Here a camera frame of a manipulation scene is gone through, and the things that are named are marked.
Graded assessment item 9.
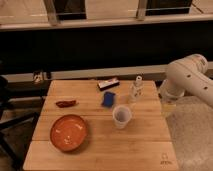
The red pepper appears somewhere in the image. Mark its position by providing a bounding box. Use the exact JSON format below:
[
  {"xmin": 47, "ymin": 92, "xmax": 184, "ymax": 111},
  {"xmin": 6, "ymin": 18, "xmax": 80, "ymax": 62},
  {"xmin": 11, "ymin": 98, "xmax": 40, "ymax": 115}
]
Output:
[{"xmin": 56, "ymin": 100, "xmax": 77, "ymax": 108}]

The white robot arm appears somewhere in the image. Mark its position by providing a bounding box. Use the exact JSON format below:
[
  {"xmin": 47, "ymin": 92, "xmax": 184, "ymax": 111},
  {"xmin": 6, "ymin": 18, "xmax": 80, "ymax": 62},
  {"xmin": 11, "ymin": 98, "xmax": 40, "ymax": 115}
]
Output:
[{"xmin": 158, "ymin": 54, "xmax": 213, "ymax": 118}]

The orange ceramic bowl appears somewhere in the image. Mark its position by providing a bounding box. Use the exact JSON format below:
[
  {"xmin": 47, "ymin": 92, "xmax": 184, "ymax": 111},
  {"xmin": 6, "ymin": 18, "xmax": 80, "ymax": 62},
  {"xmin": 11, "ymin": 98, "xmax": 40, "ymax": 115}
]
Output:
[{"xmin": 50, "ymin": 114, "xmax": 88, "ymax": 152}]

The clear plastic bottle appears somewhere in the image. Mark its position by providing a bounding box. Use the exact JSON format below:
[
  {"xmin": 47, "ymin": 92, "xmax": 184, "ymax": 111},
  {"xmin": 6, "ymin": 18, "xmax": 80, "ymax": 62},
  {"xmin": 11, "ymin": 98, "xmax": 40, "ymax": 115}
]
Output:
[{"xmin": 130, "ymin": 75, "xmax": 142, "ymax": 102}]

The white paper cup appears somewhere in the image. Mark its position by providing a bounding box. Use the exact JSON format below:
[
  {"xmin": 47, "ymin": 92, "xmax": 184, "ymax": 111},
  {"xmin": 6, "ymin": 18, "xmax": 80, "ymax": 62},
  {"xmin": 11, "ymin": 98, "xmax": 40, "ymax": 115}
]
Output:
[{"xmin": 112, "ymin": 105, "xmax": 132, "ymax": 129}]

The blue sponge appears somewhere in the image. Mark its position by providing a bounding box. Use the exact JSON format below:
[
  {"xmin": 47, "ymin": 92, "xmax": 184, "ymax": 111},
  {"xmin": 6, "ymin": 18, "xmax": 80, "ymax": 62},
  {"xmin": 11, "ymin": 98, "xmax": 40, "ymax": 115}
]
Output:
[{"xmin": 102, "ymin": 92, "xmax": 115, "ymax": 107}]

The black and white eraser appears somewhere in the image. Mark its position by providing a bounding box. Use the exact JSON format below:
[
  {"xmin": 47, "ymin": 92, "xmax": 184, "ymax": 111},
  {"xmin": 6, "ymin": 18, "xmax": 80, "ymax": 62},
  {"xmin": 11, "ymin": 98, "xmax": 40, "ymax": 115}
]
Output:
[{"xmin": 98, "ymin": 78, "xmax": 120, "ymax": 91}]

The small clamp on rail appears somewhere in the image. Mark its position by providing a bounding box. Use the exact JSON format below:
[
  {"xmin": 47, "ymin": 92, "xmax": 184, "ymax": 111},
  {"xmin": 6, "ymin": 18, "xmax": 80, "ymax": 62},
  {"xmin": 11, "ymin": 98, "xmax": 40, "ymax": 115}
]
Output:
[{"xmin": 33, "ymin": 70, "xmax": 52, "ymax": 84}]

